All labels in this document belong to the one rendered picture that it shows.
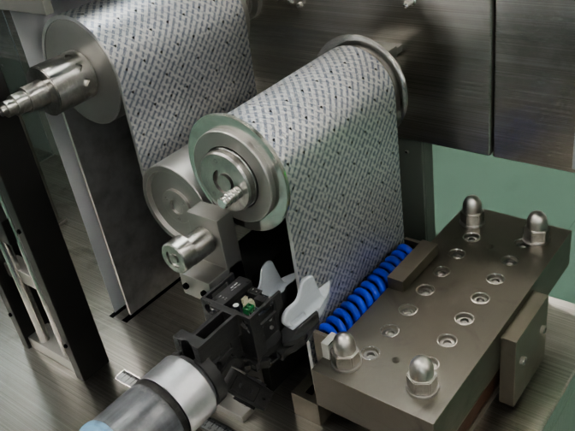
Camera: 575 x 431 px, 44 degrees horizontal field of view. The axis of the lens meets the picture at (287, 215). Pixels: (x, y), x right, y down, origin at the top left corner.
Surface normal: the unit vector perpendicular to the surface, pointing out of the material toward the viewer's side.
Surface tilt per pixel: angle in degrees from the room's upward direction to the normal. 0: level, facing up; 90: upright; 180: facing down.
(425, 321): 0
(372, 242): 90
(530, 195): 0
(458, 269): 0
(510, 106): 90
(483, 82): 90
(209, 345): 90
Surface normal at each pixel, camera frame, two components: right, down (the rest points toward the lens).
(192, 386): 0.44, -0.44
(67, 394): -0.14, -0.84
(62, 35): -0.61, 0.50
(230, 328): 0.78, 0.24
